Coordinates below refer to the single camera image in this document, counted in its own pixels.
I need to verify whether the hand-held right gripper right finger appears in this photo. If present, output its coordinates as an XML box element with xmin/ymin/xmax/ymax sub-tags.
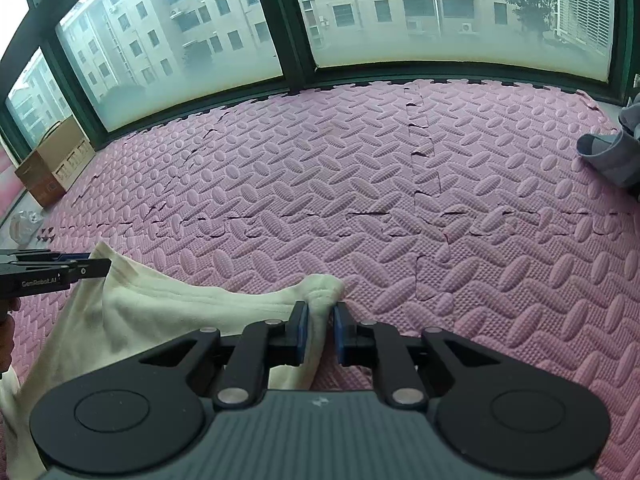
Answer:
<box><xmin>332</xmin><ymin>302</ymin><xmax>501</xmax><ymax>408</ymax></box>

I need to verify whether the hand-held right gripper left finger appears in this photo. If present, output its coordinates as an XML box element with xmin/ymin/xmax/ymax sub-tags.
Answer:
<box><xmin>140</xmin><ymin>301</ymin><xmax>311</xmax><ymax>409</ymax></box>

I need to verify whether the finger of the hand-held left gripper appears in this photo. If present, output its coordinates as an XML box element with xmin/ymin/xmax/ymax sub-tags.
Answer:
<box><xmin>0</xmin><ymin>250</ymin><xmax>94</xmax><ymax>264</ymax></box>
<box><xmin>69</xmin><ymin>258</ymin><xmax>112</xmax><ymax>284</ymax></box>

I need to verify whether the cream fleece garment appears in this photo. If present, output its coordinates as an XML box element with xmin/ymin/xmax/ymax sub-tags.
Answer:
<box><xmin>0</xmin><ymin>241</ymin><xmax>346</xmax><ymax>480</ymax></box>

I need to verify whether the person's left hand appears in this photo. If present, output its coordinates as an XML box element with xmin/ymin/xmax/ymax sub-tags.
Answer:
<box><xmin>0</xmin><ymin>317</ymin><xmax>15</xmax><ymax>380</ymax></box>

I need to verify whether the clear plastic bag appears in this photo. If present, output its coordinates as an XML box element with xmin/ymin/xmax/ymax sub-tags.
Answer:
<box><xmin>10</xmin><ymin>210</ymin><xmax>47</xmax><ymax>247</ymax></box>

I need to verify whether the brown cardboard box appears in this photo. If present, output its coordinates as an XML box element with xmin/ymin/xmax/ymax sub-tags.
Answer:
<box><xmin>15</xmin><ymin>116</ymin><xmax>96</xmax><ymax>208</ymax></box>

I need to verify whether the pink foam puzzle mat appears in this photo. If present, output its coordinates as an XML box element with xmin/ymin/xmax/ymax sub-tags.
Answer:
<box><xmin>0</xmin><ymin>77</ymin><xmax>640</xmax><ymax>480</ymax></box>

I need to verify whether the beige apartment building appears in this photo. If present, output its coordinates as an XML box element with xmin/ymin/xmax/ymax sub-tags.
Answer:
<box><xmin>7</xmin><ymin>0</ymin><xmax>561</xmax><ymax>133</ymax></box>

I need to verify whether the grey garment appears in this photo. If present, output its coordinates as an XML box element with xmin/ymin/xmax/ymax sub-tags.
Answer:
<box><xmin>575</xmin><ymin>87</ymin><xmax>640</xmax><ymax>191</ymax></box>

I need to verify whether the white louvred grille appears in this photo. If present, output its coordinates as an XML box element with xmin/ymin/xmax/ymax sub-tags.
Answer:
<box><xmin>554</xmin><ymin>0</ymin><xmax>614</xmax><ymax>57</ymax></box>

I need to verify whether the dark green window frame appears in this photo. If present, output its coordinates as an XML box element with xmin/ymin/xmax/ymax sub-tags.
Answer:
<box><xmin>0</xmin><ymin>0</ymin><xmax>640</xmax><ymax>161</ymax></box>

